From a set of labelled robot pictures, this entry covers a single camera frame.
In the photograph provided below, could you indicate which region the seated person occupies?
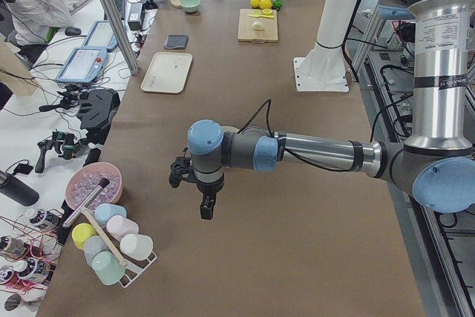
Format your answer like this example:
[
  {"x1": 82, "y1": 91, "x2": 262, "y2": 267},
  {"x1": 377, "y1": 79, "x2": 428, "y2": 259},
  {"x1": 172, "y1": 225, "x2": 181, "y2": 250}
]
[{"x1": 7, "y1": 0, "x2": 85, "y2": 63}]

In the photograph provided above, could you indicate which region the green lime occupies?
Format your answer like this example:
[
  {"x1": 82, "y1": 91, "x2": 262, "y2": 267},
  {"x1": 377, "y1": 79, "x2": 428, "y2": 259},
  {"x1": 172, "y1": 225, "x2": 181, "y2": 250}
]
[{"x1": 272, "y1": 0, "x2": 283, "y2": 10}]

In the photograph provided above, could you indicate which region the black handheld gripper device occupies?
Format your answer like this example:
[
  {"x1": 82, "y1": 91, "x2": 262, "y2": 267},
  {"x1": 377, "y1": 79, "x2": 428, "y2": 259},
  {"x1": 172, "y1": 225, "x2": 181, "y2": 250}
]
[{"x1": 35, "y1": 130, "x2": 88, "y2": 173}]

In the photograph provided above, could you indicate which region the wooden cutting board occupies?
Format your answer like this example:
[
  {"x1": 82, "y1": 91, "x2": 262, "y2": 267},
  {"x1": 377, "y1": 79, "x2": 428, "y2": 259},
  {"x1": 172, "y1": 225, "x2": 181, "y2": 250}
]
[{"x1": 237, "y1": 9, "x2": 278, "y2": 43}]

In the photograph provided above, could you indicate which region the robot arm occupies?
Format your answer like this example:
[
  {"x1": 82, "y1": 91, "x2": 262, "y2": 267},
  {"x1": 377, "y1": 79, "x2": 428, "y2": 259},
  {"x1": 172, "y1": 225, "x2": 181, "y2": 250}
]
[{"x1": 185, "y1": 0, "x2": 474, "y2": 220}]

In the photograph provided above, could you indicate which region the teach pendant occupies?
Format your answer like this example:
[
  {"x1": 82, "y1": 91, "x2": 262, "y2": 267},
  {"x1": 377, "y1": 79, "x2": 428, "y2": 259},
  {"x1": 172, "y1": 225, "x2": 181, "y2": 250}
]
[
  {"x1": 82, "y1": 20, "x2": 117, "y2": 51},
  {"x1": 55, "y1": 46, "x2": 108, "y2": 84}
]

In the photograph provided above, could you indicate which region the metal black-tipped tool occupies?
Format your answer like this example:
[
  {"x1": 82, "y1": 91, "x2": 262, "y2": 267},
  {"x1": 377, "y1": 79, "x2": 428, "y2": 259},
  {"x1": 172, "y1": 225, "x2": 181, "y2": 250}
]
[{"x1": 62, "y1": 178, "x2": 110, "y2": 229}]

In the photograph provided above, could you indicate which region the dark grey folded cloth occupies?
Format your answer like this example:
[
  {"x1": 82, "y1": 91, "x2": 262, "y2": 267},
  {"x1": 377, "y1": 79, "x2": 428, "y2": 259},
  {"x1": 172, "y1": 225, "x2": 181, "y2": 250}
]
[{"x1": 163, "y1": 34, "x2": 189, "y2": 50}]

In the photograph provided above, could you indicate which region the near teach pendant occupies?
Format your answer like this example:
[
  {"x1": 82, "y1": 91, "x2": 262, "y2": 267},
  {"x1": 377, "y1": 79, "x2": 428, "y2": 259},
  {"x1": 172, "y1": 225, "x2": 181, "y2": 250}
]
[{"x1": 55, "y1": 46, "x2": 108, "y2": 84}]

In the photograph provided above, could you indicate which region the yellow cup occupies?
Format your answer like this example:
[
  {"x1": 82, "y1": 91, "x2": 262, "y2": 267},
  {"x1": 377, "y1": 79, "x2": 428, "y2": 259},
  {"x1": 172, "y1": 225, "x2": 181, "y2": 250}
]
[{"x1": 72, "y1": 223, "x2": 97, "y2": 250}]

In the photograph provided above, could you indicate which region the far teach pendant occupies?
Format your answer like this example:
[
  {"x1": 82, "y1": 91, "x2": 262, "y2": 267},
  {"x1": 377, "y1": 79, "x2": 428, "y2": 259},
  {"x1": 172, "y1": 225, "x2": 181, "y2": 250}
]
[{"x1": 82, "y1": 20, "x2": 117, "y2": 51}]

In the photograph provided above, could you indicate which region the yellow lemon far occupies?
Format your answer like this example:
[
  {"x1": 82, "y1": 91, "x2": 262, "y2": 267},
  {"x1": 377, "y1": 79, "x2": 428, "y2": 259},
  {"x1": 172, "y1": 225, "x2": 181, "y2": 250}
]
[{"x1": 249, "y1": 0, "x2": 261, "y2": 8}]

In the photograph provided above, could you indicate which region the cream rabbit tray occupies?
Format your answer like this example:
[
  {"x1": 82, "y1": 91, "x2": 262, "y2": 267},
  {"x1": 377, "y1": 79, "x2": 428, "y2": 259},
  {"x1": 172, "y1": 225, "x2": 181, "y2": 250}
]
[{"x1": 140, "y1": 52, "x2": 193, "y2": 94}]

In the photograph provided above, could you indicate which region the black thermos bottle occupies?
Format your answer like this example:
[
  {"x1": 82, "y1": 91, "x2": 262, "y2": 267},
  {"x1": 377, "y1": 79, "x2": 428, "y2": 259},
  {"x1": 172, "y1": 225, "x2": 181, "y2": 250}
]
[{"x1": 0, "y1": 171, "x2": 39, "y2": 206}]

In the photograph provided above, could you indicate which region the beige round plate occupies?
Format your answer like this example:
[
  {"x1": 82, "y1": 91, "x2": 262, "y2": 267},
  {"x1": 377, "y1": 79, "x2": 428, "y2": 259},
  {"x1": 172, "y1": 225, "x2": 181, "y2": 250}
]
[{"x1": 221, "y1": 125, "x2": 239, "y2": 133}]

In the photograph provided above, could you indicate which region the white steamed bun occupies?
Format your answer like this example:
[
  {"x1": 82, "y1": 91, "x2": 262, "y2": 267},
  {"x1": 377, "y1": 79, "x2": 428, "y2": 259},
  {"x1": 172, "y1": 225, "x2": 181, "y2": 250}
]
[{"x1": 252, "y1": 21, "x2": 264, "y2": 31}]

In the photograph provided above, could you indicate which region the pink bowl with ice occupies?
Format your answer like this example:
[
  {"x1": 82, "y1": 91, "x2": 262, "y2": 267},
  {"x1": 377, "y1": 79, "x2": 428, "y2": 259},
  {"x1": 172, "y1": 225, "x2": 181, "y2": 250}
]
[{"x1": 65, "y1": 162, "x2": 122, "y2": 210}]

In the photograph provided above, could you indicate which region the mint cup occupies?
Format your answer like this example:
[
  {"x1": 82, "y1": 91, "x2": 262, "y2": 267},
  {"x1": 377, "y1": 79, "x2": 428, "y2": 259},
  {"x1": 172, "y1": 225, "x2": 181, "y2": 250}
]
[{"x1": 91, "y1": 251, "x2": 125, "y2": 286}]

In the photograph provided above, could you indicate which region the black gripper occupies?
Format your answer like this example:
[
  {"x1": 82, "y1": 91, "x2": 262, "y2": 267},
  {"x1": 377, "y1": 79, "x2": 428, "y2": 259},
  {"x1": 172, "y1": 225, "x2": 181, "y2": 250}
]
[{"x1": 197, "y1": 179, "x2": 224, "y2": 220}]

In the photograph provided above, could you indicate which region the white cup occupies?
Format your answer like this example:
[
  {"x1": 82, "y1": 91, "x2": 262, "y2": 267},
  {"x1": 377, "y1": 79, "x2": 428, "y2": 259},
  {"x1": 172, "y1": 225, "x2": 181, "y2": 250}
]
[{"x1": 119, "y1": 234, "x2": 153, "y2": 261}]

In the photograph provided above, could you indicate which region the pink cup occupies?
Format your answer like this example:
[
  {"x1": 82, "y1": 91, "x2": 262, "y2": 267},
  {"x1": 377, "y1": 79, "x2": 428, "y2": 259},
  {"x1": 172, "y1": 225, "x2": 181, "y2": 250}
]
[{"x1": 106, "y1": 215, "x2": 139, "y2": 241}]

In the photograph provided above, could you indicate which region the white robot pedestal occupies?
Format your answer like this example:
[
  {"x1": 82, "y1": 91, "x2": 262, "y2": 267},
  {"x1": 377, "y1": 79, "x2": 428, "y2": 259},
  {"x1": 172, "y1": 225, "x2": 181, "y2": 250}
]
[{"x1": 293, "y1": 0, "x2": 358, "y2": 92}]

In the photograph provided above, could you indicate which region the mint green bowl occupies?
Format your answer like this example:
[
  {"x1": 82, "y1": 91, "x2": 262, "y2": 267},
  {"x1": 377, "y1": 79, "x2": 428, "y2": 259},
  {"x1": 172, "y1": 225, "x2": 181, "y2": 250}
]
[{"x1": 180, "y1": 0, "x2": 201, "y2": 13}]

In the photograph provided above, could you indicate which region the yellow plastic knife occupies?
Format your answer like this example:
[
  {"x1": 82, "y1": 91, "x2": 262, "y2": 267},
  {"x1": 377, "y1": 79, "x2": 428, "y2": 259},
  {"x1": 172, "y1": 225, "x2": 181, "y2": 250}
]
[{"x1": 247, "y1": 13, "x2": 275, "y2": 19}]

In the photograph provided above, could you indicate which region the yellow lemon near lime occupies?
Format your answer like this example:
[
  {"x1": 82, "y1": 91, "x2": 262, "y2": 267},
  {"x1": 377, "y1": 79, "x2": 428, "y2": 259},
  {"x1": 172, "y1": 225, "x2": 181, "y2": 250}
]
[{"x1": 259, "y1": 0, "x2": 273, "y2": 10}]

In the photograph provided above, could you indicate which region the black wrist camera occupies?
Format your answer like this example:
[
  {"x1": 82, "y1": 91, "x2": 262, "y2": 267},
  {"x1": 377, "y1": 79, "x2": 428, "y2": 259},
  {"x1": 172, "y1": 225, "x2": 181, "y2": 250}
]
[{"x1": 168, "y1": 157, "x2": 196, "y2": 188}]

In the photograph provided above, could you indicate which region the grey cup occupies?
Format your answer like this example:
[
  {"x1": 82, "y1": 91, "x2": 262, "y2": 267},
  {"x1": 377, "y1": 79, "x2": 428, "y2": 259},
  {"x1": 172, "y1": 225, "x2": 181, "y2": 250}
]
[{"x1": 83, "y1": 235, "x2": 109, "y2": 267}]

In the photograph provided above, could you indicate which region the blue cup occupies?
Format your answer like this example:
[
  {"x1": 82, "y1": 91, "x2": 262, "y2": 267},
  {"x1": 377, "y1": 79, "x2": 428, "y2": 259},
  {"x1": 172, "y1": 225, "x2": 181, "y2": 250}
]
[{"x1": 94, "y1": 203, "x2": 127, "y2": 227}]

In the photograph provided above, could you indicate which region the aluminium frame post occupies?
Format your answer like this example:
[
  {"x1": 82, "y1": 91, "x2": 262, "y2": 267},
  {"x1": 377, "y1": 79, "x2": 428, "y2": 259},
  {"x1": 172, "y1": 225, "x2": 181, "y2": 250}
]
[{"x1": 100, "y1": 0, "x2": 139, "y2": 75}]

